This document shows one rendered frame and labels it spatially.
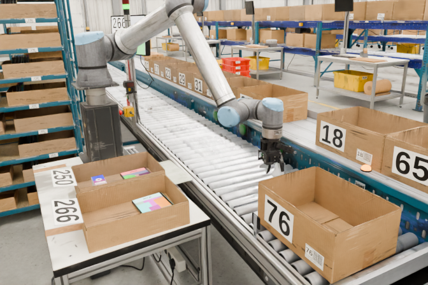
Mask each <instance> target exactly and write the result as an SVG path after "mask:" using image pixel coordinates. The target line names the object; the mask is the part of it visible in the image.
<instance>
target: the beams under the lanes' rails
mask: <svg viewBox="0 0 428 285"><path fill-rule="evenodd" d="M120 119H121V120H122V121H123V122H124V123H125V124H126V125H127V127H128V128H129V129H130V130H131V131H132V133H133V134H134V135H135V136H136V137H137V138H138V139H139V140H140V141H141V142H142V143H143V145H144V146H145V147H146V148H147V149H148V150H149V152H150V153H151V154H152V155H153V156H154V157H155V158H156V159H157V160H158V161H159V162H162V160H161V159H160V158H159V157H158V156H157V155H156V154H155V153H154V152H153V151H152V150H151V148H150V147H149V146H148V145H147V144H146V143H145V142H144V141H143V140H142V138H140V136H139V135H137V134H136V133H135V132H134V131H133V130H132V128H131V127H130V126H129V125H128V124H127V122H126V121H125V120H124V119H123V118H122V117H121V116H120ZM179 185H180V186H181V187H182V188H183V189H184V190H185V191H186V193H187V194H188V195H189V196H190V197H191V199H192V200H193V201H194V202H195V203H196V204H197V205H198V206H199V207H200V208H201V209H202V211H203V212H204V213H205V214H206V215H207V216H208V217H209V218H210V219H211V220H212V222H213V223H214V224H215V225H216V226H217V227H218V229H219V230H220V231H221V232H222V233H223V234H224V235H225V236H226V237H227V238H228V239H229V241H230V242H231V243H232V244H233V245H234V247H235V248H236V249H237V250H238V251H239V252H240V253H241V254H242V255H243V256H244V257H245V259H246V260H247V261H248V262H249V263H250V264H251V266H253V268H254V269H256V271H257V272H258V273H259V274H260V275H261V276H262V278H263V279H264V281H265V282H266V283H267V284H268V285H276V284H275V283H274V281H273V280H272V279H271V278H270V277H269V276H268V275H267V274H266V273H265V271H263V269H261V268H260V266H259V265H258V264H257V263H256V262H255V261H254V260H253V259H252V258H251V256H250V255H249V254H248V253H247V252H246V251H245V250H244V249H243V248H242V247H241V246H240V245H239V244H238V243H237V242H236V241H235V239H234V238H233V237H232V236H231V235H230V234H229V233H228V232H227V230H226V229H225V228H224V227H223V226H222V225H221V224H220V223H219V222H218V221H217V220H216V219H215V218H214V217H213V216H212V214H211V213H210V212H209V211H208V210H207V209H206V208H205V207H204V205H202V203H200V201H198V199H197V198H196V197H195V196H194V195H193V194H192V193H191V192H190V191H189V189H188V188H187V187H186V186H185V185H184V184H183V183H180V184H179ZM422 270H423V271H424V272H427V273H428V266H426V267H424V268H422Z"/></svg>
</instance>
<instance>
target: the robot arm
mask: <svg viewBox="0 0 428 285"><path fill-rule="evenodd" d="M208 3H209V0H166V2H165V3H164V4H163V5H161V6H160V7H158V8H157V9H155V10H153V11H152V12H151V13H149V14H148V15H146V16H145V17H143V18H142V19H140V20H138V21H137V22H136V23H135V24H133V25H131V26H130V27H128V28H127V29H124V28H121V29H119V30H117V31H115V32H114V33H113V34H104V32H103V31H94V32H93V31H92V32H83V33H78V34H76V35H75V47H76V56H77V62H78V75H77V78H76V85H78V86H82V87H92V86H100V85H108V84H110V83H113V79H112V77H111V74H110V72H109V70H108V66H107V62H113V61H118V60H129V59H131V58H133V57H134V56H135V55H136V53H137V51H138V46H140V45H142V44H143V43H145V42H147V41H148V40H150V39H152V38H153V37H155V36H156V35H158V34H160V33H162V32H163V31H165V30H166V29H168V28H170V27H172V26H173V25H175V24H176V26H177V28H178V30H179V31H180V34H181V35H182V38H183V40H184V42H185V44H186V45H187V48H188V49H189V52H190V54H191V56H192V58H193V59H194V62H195V63H196V66H197V68H198V70H199V72H200V73H201V76H202V77H203V80H204V82H205V83H206V86H207V87H208V90H209V91H210V93H211V95H212V97H213V99H214V101H215V103H216V105H217V108H218V113H217V117H218V120H219V122H220V123H221V124H222V125H223V126H225V127H234V126H236V125H238V124H239V123H242V122H245V121H247V120H249V119H253V120H260V121H262V136H263V138H261V139H260V149H258V160H262V161H263V162H264V163H262V164H260V165H259V168H266V174H267V173H268V172H269V171H270V168H271V165H273V164H274V163H275V164H274V167H275V169H274V171H273V172H272V176H273V177H276V176H281V175H283V174H284V161H283V158H282V153H281V151H280V150H283V151H284V152H286V153H288V154H293V152H294V149H293V148H292V147H291V146H288V145H284V144H282V143H279V142H278V141H280V138H281V137H282V134H283V110H284V108H283V102H282V101H281V100H280V99H276V98H270V97H268V98H264V99H263V100H256V99H247V98H239V99H236V97H235V96H234V94H233V92H232V90H231V88H230V86H229V84H228V82H227V80H226V78H225V76H224V74H223V72H222V71H221V69H220V67H219V65H218V63H217V61H216V59H215V57H214V55H213V53H212V51H211V49H210V47H209V45H208V43H207V41H206V40H205V38H204V36H203V34H202V32H201V30H200V28H199V26H198V24H197V22H196V20H195V18H194V16H193V14H195V13H201V12H204V11H205V10H206V9H207V7H208ZM259 152H262V153H261V157H259ZM276 162H277V163H276Z"/></svg>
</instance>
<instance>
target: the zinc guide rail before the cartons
mask: <svg viewBox="0 0 428 285"><path fill-rule="evenodd" d="M135 69H137V70H139V71H141V72H143V73H145V74H147V75H149V74H148V72H147V71H145V70H143V69H140V68H138V67H136V66H135ZM150 75H151V76H152V77H154V78H156V79H158V80H161V81H163V82H165V83H167V84H169V85H171V86H173V87H176V88H178V89H180V90H182V91H184V92H187V93H188V94H190V95H193V96H195V97H197V98H199V99H202V100H204V101H206V102H208V103H210V104H212V105H214V106H217V105H216V103H215V101H213V100H211V99H209V98H207V97H205V96H202V95H200V94H197V93H195V92H193V91H191V90H189V89H186V88H184V87H181V86H180V85H177V84H175V83H172V82H170V81H168V80H165V79H164V78H161V77H159V76H156V75H154V74H152V73H150ZM247 121H249V122H251V123H254V124H256V125H258V126H260V127H262V121H260V120H253V119H249V120H247ZM282 137H284V138H286V139H288V140H290V141H292V142H294V143H297V144H299V145H301V146H304V147H305V148H308V149H310V150H312V151H314V152H316V153H318V154H321V155H323V156H325V157H327V158H330V159H331V160H334V161H335V162H338V163H340V164H342V165H344V166H347V167H349V168H351V169H353V170H356V171H357V172H360V173H361V174H364V175H366V176H368V177H371V178H373V179H375V180H377V181H379V182H381V183H383V184H385V185H387V186H390V187H392V188H394V189H396V190H399V191H401V192H403V193H405V194H407V195H409V196H411V197H414V198H416V199H418V200H420V201H422V202H425V203H426V204H428V194H427V193H424V192H422V191H420V190H418V189H415V188H413V187H410V186H408V185H407V184H404V183H401V182H399V181H397V180H395V179H392V178H390V177H388V176H385V175H383V174H380V173H379V172H376V171H374V170H372V172H362V171H361V170H360V168H361V167H362V165H360V164H358V163H356V162H353V161H351V160H349V159H347V158H344V157H342V156H339V155H337V154H335V153H333V152H331V151H328V150H326V149H323V148H321V147H319V146H317V145H315V144H312V143H310V142H308V141H305V140H303V139H301V138H298V137H296V136H293V135H292V134H289V133H287V132H284V131H283V134H282Z"/></svg>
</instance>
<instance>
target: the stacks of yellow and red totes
mask: <svg viewBox="0 0 428 285"><path fill-rule="evenodd" d="M216 61H217V63H218V65H219V67H220V69H221V71H227V72H230V73H234V74H239V75H242V76H246V77H249V78H251V76H249V72H250V70H249V68H250V65H249V62H250V59H244V58H241V57H228V58H221V60H216Z"/></svg>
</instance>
